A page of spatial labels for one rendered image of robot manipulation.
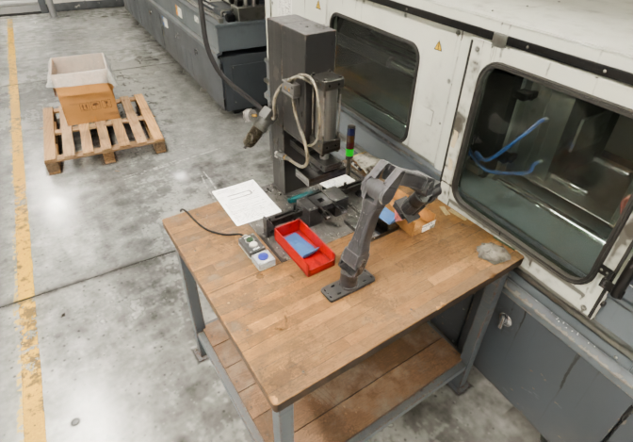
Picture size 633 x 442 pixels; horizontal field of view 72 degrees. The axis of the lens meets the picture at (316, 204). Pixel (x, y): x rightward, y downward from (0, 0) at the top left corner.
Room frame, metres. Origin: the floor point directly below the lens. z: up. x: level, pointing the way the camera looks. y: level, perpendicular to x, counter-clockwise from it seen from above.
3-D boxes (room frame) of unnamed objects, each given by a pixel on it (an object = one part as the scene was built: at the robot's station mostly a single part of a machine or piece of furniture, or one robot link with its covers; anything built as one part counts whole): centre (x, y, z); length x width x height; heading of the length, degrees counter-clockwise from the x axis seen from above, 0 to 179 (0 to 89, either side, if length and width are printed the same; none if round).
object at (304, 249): (1.29, 0.06, 0.92); 0.15 x 0.07 x 0.03; 41
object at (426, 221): (1.51, -0.38, 0.93); 0.25 x 0.13 x 0.08; 35
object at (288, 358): (1.36, -0.08, 0.45); 1.12 x 0.99 x 0.90; 125
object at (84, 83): (4.15, 2.33, 0.40); 0.67 x 0.60 x 0.50; 27
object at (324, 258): (1.26, 0.04, 0.93); 0.25 x 0.12 x 0.06; 35
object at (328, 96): (1.50, -0.02, 1.37); 0.11 x 0.09 x 0.30; 125
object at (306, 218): (1.51, -0.03, 0.94); 0.20 x 0.10 x 0.07; 125
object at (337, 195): (1.51, -0.03, 0.98); 0.20 x 0.10 x 0.01; 125
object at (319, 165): (1.56, 0.03, 1.22); 0.26 x 0.18 x 0.30; 35
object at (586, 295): (1.33, -0.78, 1.21); 0.86 x 0.10 x 0.79; 31
